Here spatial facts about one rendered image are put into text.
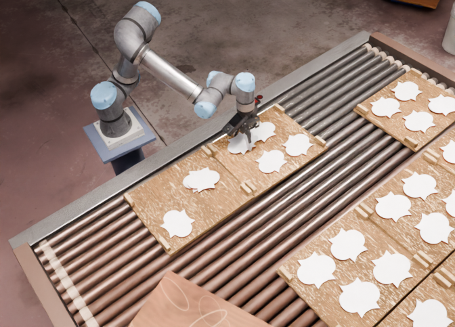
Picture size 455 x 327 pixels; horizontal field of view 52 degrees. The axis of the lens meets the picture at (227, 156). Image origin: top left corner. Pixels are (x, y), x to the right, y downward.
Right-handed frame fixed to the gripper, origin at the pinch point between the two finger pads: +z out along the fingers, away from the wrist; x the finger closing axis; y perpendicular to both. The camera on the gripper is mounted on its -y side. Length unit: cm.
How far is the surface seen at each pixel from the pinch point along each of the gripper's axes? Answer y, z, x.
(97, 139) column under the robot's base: -47, 10, 52
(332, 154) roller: 28.4, 2.0, -28.1
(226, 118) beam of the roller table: 6.5, 3.0, 19.7
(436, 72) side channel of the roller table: 103, -4, -24
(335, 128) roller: 40.4, 1.5, -17.9
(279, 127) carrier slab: 20.2, 0.4, -2.7
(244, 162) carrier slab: -5.1, 1.5, -8.3
